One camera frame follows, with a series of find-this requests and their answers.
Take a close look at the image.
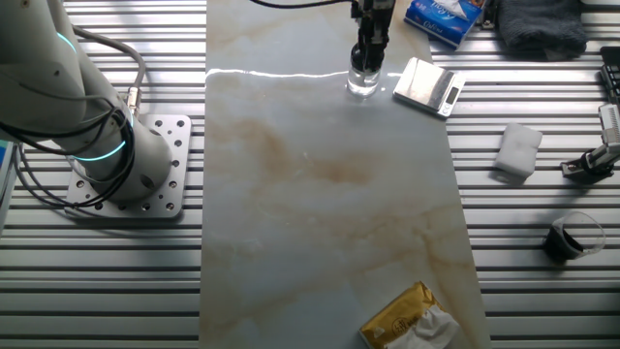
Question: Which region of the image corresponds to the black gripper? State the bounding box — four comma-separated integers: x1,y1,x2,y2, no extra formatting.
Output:
351,0,396,72

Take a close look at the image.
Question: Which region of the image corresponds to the clear glass jar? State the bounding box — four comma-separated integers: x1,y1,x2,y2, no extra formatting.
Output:
346,67,383,97

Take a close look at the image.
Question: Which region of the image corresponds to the silver digital pocket scale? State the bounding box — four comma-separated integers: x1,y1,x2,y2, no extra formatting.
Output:
391,56,467,119

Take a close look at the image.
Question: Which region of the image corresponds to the blue tissue pack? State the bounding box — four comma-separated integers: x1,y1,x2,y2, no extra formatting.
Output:
404,0,485,50

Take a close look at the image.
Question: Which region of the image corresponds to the dark grey towel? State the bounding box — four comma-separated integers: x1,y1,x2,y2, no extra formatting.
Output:
497,0,589,62

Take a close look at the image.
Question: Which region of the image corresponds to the white foam sponge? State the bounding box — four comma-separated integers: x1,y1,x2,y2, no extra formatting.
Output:
493,121,543,179

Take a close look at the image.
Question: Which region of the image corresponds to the clear plastic cup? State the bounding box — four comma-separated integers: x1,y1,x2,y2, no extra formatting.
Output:
542,210,606,266

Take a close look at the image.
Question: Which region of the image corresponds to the gold tissue pack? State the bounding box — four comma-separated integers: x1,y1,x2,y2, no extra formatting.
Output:
358,280,469,349

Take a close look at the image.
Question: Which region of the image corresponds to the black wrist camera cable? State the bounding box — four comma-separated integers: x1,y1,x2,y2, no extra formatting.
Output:
249,0,357,10

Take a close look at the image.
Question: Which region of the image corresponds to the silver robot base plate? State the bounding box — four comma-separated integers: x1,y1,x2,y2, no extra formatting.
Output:
65,113,193,219

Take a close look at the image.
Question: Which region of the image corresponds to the thick grey robot cable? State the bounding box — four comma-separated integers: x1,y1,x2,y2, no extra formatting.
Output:
72,26,147,118

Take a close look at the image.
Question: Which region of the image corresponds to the small silver camera on stand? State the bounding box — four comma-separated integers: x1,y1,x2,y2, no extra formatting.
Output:
560,103,620,185

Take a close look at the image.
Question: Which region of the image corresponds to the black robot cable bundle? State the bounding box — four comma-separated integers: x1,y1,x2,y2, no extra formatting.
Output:
0,109,137,210

